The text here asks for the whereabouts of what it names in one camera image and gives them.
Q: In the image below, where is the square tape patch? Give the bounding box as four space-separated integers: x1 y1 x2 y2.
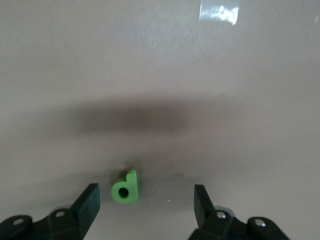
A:
199 0 240 26

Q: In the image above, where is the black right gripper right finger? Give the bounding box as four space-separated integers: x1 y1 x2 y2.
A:
188 184 291 240

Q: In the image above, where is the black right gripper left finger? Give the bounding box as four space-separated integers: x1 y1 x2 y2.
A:
0 183 101 240

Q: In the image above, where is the green letter p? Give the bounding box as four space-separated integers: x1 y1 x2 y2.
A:
111 169 139 203

